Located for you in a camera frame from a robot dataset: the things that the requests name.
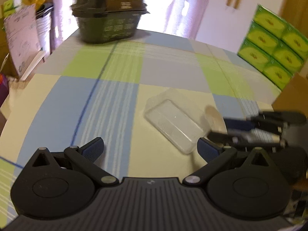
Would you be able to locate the clear plastic lid box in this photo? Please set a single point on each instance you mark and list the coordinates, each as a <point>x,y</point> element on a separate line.
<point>177,118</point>

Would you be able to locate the beige round disc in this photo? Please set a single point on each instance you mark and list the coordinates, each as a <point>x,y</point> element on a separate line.
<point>215,119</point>

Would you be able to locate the pink printed cardboard sheet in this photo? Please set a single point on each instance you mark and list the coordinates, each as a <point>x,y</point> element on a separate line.
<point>23,42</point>

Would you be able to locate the green tissue box stack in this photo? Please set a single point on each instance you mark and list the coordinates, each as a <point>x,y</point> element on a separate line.
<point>274,47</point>

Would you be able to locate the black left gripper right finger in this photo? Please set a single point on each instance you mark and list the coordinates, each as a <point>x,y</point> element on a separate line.
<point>223,153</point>

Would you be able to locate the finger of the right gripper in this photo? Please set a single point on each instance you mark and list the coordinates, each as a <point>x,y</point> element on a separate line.
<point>243,137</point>
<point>243,124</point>

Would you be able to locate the brown cardboard box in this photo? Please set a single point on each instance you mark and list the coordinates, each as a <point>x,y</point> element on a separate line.
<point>294,96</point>

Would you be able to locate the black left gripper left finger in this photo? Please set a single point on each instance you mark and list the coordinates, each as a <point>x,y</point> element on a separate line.
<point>75,166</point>

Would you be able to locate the checkered tablecloth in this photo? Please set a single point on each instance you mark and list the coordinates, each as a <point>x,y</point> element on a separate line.
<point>85,91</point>

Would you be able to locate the dark green lidded basket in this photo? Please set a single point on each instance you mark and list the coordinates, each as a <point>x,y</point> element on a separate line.
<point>102,21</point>

